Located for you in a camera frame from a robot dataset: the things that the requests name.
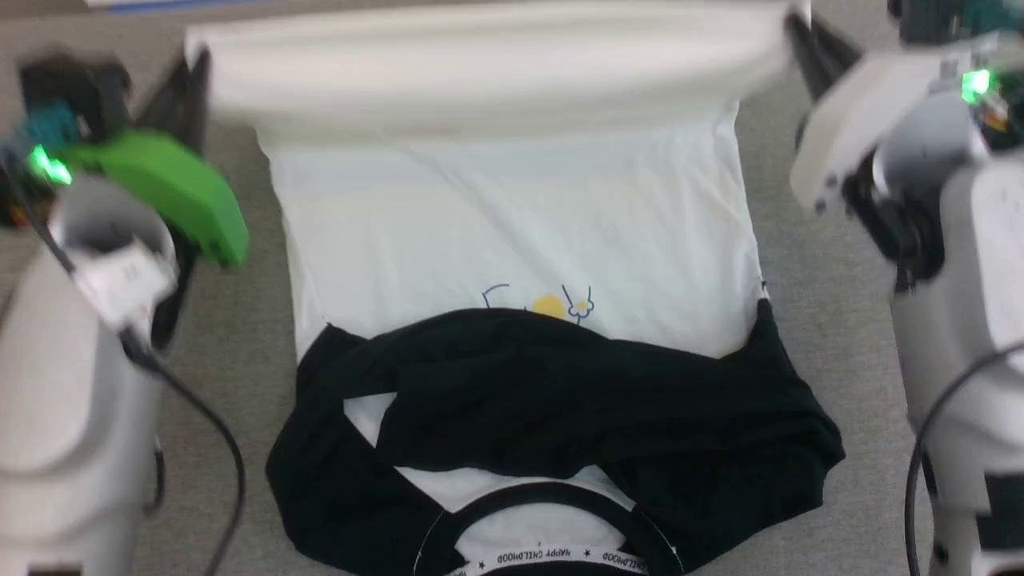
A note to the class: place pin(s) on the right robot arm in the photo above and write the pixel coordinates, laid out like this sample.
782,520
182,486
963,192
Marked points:
976,280

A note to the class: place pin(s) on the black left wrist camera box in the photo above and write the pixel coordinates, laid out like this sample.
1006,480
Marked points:
72,92

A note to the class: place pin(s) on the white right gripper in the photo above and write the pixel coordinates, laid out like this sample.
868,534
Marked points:
860,120

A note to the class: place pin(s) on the white and black T-shirt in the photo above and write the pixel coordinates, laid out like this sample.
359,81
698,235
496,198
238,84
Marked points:
512,216

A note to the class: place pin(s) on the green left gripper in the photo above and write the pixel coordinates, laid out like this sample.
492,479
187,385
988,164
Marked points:
180,192

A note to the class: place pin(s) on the grey fabric table cover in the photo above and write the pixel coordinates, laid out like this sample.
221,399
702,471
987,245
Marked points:
236,336

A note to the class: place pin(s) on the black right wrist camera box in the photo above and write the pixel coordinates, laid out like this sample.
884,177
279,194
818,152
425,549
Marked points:
936,16

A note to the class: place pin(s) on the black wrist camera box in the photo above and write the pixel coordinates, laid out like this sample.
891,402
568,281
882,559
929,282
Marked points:
72,92
936,16

